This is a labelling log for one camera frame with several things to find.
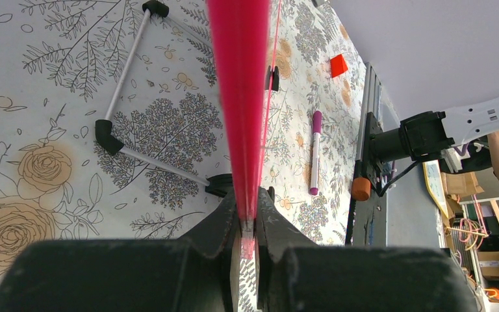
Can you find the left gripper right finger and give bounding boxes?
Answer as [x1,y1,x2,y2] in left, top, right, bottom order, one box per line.
[256,188,478,311]

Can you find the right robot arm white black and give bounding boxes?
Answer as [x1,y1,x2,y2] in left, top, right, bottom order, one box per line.
[363,97,499,163]

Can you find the pink framed whiteboard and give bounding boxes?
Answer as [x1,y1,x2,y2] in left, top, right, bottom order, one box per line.
[94,0,283,259]

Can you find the pink capped marker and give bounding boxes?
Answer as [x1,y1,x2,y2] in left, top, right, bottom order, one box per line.
[309,110,322,196]

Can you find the small red cone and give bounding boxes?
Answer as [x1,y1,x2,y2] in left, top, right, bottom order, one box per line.
[330,54,348,78]

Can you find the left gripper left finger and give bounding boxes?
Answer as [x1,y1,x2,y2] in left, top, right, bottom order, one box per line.
[0,193,237,311]

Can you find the floral patterned table mat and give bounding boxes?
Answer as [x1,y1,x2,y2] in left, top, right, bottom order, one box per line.
[0,0,368,312]

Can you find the cardboard boxes on shelf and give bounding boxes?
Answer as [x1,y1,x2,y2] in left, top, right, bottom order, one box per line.
[441,173,499,284]

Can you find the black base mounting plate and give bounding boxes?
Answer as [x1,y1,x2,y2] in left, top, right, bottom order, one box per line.
[345,112,387,247]

